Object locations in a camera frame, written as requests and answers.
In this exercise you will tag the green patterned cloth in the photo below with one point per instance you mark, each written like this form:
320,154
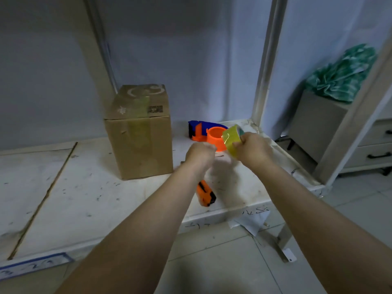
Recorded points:
343,74

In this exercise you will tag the person's right thumb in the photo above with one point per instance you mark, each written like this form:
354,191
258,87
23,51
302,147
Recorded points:
238,144

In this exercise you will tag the person's left forearm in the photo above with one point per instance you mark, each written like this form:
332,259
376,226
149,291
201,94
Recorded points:
144,229

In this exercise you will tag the orange utility knife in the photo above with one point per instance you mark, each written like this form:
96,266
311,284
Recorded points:
205,193

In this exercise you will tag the white table leg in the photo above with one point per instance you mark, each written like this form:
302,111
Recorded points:
284,241

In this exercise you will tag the person's left hand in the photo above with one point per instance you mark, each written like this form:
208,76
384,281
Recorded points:
200,156

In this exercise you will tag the taped brown cardboard box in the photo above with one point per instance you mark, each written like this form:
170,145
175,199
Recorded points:
139,131

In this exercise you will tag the beige slanted frame post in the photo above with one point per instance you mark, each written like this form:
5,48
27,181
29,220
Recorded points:
96,48

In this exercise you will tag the yellowish packing tape roll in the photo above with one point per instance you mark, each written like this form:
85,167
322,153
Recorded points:
231,138

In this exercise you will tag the grey drawer cabinet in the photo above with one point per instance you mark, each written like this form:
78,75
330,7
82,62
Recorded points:
343,134

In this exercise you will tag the white metal frame post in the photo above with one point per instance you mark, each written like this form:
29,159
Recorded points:
268,62

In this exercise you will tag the white paper sheet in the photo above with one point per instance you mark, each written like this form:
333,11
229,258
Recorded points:
252,220

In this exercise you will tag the blue-edged label strip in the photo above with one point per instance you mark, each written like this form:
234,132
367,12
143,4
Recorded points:
33,265

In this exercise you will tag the person's right forearm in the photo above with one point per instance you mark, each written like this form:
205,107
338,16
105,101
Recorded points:
318,229

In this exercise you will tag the orange and blue tape dispenser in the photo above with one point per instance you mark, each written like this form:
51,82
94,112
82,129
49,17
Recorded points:
208,134

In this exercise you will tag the person's right hand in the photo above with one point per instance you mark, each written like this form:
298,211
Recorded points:
252,150

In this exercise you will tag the slanted white frame post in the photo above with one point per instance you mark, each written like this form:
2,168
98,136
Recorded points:
358,113

